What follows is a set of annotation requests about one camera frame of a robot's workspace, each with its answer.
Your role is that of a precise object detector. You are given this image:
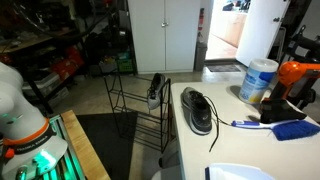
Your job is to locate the grey sneaker with laces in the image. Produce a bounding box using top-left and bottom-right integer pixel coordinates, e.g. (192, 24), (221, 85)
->
(180, 87), (232, 153)

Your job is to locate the grey sneaker with white sole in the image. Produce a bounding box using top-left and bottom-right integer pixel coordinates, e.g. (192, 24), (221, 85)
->
(146, 72), (167, 110)

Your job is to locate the green plastic crate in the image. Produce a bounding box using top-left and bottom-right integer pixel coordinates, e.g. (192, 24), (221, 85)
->
(116, 58), (135, 73)

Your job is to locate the white two-door cabinet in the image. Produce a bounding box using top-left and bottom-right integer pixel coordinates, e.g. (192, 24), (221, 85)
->
(127, 0), (202, 75)

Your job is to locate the grey trash bin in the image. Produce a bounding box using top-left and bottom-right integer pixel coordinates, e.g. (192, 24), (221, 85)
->
(194, 40), (208, 72)

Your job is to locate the grey door mat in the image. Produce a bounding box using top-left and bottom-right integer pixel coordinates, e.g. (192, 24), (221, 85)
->
(206, 64), (242, 73)

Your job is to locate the black floor mat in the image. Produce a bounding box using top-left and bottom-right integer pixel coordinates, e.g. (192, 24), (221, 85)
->
(75, 111), (139, 180)

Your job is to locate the red fire extinguisher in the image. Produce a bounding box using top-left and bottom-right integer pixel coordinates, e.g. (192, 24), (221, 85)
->
(198, 7), (205, 32)

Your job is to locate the white folding table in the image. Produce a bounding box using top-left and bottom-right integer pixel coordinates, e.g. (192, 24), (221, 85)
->
(170, 81), (320, 180)

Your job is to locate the wooden base board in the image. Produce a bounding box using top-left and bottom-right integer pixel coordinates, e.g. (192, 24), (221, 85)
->
(60, 109), (112, 180)

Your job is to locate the white wipes canister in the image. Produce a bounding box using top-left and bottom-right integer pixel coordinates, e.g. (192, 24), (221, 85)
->
(238, 58), (280, 105)

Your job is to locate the red bag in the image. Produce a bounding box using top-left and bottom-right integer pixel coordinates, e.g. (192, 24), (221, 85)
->
(49, 46), (85, 80)

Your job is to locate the white open door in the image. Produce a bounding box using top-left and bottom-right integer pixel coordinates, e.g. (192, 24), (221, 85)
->
(235, 0), (292, 68)

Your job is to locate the cluttered metal shelving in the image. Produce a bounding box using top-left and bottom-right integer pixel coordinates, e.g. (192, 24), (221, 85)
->
(0, 0), (136, 114)

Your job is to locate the orange power tool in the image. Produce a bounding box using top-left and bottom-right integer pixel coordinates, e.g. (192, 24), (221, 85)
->
(269, 60), (320, 111)

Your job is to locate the blue hand brush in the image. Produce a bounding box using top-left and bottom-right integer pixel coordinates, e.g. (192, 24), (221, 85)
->
(231, 119), (320, 142)

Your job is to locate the black wire shoe rack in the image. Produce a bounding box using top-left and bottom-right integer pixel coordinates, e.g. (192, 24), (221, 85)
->
(103, 71), (173, 154)

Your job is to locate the aluminium frame with green light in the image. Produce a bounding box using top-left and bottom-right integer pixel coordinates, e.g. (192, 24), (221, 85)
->
(39, 114), (86, 180)

